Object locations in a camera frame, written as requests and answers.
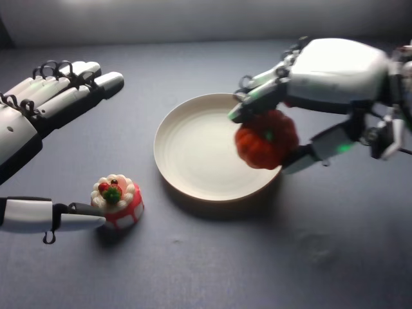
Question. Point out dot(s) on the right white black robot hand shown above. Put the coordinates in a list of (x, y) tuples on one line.
[(338, 74)]

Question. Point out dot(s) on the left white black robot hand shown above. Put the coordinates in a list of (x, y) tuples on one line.
[(19, 128)]

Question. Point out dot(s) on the orange toy pumpkin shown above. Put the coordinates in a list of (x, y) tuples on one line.
[(257, 148)]

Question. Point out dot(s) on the pink toy cake with strawberry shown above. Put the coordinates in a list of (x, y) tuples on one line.
[(127, 206)]

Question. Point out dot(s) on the cream round plate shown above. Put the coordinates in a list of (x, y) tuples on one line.
[(199, 151)]

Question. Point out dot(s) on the white backdrop panel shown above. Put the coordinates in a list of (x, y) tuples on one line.
[(193, 19)]

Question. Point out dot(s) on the grey table cloth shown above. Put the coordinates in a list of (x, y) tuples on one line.
[(225, 257)]

